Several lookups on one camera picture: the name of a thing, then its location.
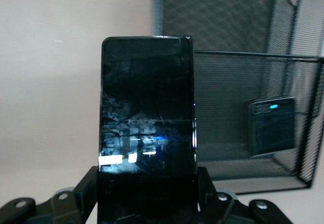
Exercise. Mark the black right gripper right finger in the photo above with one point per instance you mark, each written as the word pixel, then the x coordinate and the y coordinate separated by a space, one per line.
pixel 210 196

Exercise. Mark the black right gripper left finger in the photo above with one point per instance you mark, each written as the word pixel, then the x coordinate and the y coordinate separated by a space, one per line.
pixel 84 196

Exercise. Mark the small black phone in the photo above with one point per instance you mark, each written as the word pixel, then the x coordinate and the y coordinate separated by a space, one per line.
pixel 272 128

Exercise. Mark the long black smartphone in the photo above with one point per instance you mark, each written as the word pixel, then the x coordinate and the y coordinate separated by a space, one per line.
pixel 146 107

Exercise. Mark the black mesh two-tier tray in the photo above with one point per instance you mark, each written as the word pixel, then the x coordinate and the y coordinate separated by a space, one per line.
pixel 240 69

